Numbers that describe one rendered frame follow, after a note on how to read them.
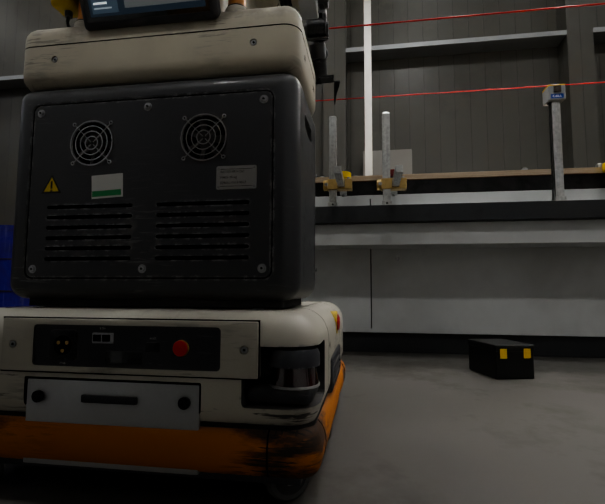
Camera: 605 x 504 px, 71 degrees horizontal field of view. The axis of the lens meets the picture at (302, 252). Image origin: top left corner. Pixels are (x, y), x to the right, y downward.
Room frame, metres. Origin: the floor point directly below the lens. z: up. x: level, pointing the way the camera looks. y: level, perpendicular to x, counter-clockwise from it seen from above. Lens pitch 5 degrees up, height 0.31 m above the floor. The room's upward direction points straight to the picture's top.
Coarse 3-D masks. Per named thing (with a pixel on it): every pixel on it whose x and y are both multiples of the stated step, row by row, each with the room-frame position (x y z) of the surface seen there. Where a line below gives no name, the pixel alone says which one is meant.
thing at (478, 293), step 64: (320, 192) 2.21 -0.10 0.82; (448, 192) 2.11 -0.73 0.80; (512, 192) 2.06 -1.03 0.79; (576, 192) 2.02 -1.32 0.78; (320, 256) 2.21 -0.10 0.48; (384, 256) 2.16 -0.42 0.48; (448, 256) 2.11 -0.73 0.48; (512, 256) 2.07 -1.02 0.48; (576, 256) 2.02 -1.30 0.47; (384, 320) 2.16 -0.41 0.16; (448, 320) 2.11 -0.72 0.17; (512, 320) 2.07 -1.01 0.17; (576, 320) 2.02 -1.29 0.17
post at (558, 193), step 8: (552, 104) 1.83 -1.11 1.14; (552, 112) 1.83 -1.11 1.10; (560, 112) 1.83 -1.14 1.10; (552, 120) 1.83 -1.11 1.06; (560, 120) 1.83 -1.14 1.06; (552, 128) 1.84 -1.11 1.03; (560, 128) 1.83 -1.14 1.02; (552, 136) 1.84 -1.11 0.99; (560, 136) 1.83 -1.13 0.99; (552, 144) 1.84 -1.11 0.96; (560, 144) 1.83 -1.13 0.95; (552, 152) 1.85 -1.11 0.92; (560, 152) 1.83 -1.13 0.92; (552, 160) 1.85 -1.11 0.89; (560, 160) 1.83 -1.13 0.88; (552, 168) 1.85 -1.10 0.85; (560, 168) 1.83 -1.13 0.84; (552, 176) 1.85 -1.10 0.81; (560, 176) 1.83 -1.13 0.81; (552, 184) 1.85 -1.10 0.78; (560, 184) 1.83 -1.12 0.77; (552, 192) 1.85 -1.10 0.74; (560, 192) 1.83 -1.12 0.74; (552, 200) 1.85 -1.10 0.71
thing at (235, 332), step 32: (32, 320) 0.67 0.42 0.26; (64, 320) 0.66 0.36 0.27; (96, 320) 0.65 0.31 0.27; (128, 320) 0.64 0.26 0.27; (160, 320) 0.64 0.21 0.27; (192, 320) 0.63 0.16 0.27; (224, 320) 0.62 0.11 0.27; (256, 320) 0.62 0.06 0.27; (32, 352) 0.67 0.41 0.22; (64, 352) 0.66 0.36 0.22; (96, 352) 0.65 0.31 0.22; (128, 352) 0.64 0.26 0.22; (160, 352) 0.64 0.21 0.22; (192, 352) 0.63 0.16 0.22; (224, 352) 0.62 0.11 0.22; (256, 352) 0.61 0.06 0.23
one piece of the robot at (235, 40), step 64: (64, 0) 0.76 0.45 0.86; (64, 64) 0.76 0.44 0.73; (128, 64) 0.74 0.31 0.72; (192, 64) 0.72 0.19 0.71; (256, 64) 0.71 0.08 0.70; (64, 128) 0.76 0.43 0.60; (128, 128) 0.74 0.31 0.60; (192, 128) 0.73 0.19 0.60; (256, 128) 0.70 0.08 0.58; (64, 192) 0.75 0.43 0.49; (128, 192) 0.74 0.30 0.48; (192, 192) 0.72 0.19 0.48; (256, 192) 0.70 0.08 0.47; (64, 256) 0.75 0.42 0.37; (128, 256) 0.74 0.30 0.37; (192, 256) 0.73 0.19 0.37; (256, 256) 0.70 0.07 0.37
